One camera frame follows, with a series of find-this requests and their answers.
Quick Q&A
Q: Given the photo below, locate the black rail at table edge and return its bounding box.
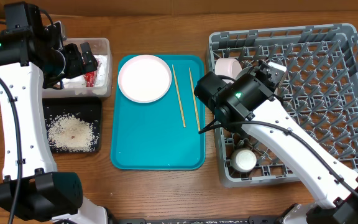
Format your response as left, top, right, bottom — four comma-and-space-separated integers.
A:
108, 204, 307, 224

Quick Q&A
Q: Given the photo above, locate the teal serving tray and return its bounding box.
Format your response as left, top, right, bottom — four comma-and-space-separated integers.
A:
111, 55, 206, 170

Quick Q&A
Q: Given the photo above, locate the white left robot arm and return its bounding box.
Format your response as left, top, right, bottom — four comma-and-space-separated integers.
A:
0, 2, 116, 223

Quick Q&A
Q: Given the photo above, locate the large pink plate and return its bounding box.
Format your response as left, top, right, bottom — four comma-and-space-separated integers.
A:
118, 55, 172, 103

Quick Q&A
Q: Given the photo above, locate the spilled rice crumbs pile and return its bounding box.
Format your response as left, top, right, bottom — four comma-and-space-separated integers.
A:
46, 114, 99, 152

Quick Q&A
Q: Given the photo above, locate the grey bowl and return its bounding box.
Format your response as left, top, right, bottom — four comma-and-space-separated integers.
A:
236, 67, 254, 80

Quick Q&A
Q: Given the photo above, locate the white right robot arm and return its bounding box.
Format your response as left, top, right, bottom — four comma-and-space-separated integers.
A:
194, 60, 358, 224

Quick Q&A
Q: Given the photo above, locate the wooden chopstick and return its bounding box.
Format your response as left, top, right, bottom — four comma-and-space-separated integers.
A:
172, 64, 186, 128
189, 67, 201, 131

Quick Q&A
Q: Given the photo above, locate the small pink bowl with crumbs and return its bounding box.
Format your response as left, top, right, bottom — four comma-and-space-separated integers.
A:
214, 58, 242, 79

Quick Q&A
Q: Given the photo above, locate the clear plastic bin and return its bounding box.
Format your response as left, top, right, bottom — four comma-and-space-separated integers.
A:
42, 38, 112, 98

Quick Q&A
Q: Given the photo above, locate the white napkin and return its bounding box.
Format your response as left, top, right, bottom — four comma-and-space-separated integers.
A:
62, 55, 108, 88

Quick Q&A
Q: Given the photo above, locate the black plastic tray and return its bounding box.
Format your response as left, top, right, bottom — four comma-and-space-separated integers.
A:
43, 97, 102, 154

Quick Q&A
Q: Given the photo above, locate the grey dishwasher rack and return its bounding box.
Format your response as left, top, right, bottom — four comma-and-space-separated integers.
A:
207, 23, 358, 172

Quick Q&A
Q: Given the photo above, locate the white paper cup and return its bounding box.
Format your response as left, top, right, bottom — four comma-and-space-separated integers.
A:
231, 149, 257, 172

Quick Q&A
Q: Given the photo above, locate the red snack wrapper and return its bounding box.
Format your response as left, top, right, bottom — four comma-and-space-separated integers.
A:
83, 71, 97, 87

